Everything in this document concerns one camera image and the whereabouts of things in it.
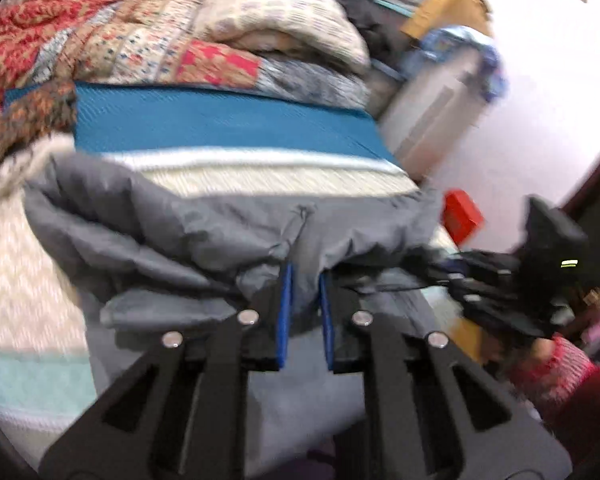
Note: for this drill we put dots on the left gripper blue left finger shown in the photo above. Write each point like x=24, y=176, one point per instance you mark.
x=266, y=342

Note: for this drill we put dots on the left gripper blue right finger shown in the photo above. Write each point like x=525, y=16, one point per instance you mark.
x=345, y=326

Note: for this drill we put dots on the grey puffer jacket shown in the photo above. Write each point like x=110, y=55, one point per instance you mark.
x=145, y=257

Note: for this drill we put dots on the person's hand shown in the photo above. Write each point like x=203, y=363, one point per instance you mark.
x=550, y=373

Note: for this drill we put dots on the red box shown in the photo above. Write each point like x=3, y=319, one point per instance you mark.
x=460, y=216

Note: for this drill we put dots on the patterned beige teal bedsheet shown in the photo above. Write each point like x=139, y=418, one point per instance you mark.
x=192, y=142

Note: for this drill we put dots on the cardboard box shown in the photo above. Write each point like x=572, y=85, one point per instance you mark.
x=433, y=14

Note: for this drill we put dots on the folded cream dotted comforter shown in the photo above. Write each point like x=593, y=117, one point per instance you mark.
x=280, y=15

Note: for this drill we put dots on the red floral patchwork quilt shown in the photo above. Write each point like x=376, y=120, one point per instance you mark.
x=154, y=42

